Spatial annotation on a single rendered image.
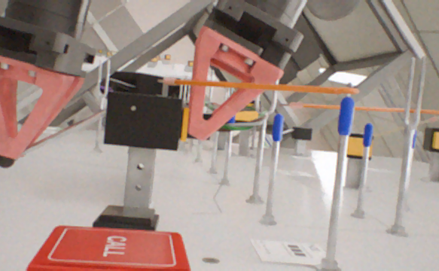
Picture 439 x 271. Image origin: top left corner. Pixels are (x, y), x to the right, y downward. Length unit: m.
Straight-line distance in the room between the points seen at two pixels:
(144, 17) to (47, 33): 7.61
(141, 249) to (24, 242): 0.14
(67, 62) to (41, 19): 0.04
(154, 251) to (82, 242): 0.03
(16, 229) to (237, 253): 0.13
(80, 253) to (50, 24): 0.25
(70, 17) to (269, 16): 0.15
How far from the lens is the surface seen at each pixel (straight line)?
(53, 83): 0.39
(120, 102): 0.38
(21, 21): 0.40
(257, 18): 0.36
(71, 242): 0.19
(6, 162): 0.42
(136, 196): 0.40
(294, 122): 1.41
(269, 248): 0.33
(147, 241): 0.19
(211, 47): 0.37
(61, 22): 0.40
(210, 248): 0.32
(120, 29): 7.94
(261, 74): 0.37
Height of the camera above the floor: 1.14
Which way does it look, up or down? 5 degrees up
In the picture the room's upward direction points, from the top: 54 degrees clockwise
